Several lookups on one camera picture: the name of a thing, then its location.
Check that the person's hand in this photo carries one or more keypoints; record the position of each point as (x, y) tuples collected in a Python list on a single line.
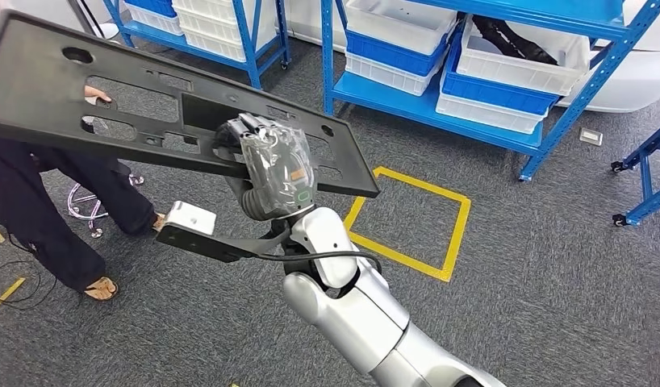
[(95, 93)]

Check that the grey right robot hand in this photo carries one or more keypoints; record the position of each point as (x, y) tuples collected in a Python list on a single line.
[(279, 165)]

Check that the long black plastic part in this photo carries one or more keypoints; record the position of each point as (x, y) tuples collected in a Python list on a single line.
[(36, 85)]

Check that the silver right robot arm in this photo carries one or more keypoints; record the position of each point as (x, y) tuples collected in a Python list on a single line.
[(362, 320)]

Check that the blue metal shelf rack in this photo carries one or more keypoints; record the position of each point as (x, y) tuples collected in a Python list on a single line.
[(650, 203), (244, 37), (415, 101)]

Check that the black part in crate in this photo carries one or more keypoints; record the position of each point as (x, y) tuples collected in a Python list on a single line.
[(501, 34)]

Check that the white round stand base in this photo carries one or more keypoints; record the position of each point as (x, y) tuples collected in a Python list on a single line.
[(106, 31)]

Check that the blue plastic crate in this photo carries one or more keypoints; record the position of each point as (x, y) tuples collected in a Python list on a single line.
[(153, 6), (495, 91), (389, 53)]

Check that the white plastic crate stack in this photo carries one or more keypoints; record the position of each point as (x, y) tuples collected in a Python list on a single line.
[(207, 32)]

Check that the person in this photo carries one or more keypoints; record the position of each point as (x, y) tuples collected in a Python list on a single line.
[(20, 203)]

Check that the chrome stool base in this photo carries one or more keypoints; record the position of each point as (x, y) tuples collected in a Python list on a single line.
[(96, 233)]

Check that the yellow floor tape square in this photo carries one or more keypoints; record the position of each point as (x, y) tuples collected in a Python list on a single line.
[(9, 291)]

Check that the grey floor socket plate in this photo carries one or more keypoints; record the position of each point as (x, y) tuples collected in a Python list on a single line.
[(591, 136)]

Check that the white car with red stripe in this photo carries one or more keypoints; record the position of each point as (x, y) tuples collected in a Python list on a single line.
[(629, 80)]

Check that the right wrist camera with plate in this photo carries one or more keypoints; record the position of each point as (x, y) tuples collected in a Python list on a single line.
[(191, 216)]

